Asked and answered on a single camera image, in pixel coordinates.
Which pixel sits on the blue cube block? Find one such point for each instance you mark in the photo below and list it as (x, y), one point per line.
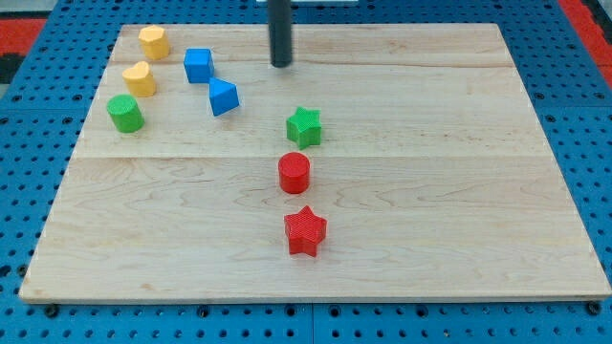
(199, 66)

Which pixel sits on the red cylinder block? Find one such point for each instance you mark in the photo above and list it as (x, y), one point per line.
(294, 172)

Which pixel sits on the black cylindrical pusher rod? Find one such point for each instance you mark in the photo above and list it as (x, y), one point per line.
(280, 32)

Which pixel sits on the light wooden board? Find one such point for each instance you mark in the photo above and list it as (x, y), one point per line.
(435, 177)

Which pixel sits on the green star block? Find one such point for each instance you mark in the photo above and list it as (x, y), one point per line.
(304, 127)

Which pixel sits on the red star block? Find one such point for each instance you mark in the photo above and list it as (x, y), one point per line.
(304, 231)

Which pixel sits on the yellow hexagon block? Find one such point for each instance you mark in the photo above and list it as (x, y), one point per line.
(154, 42)

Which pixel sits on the blue triangular prism block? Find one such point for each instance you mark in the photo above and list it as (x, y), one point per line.
(223, 96)

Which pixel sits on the green cylinder block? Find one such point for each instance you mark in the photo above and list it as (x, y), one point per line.
(125, 113)

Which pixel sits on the yellow heart block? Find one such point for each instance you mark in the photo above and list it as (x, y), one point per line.
(139, 80)

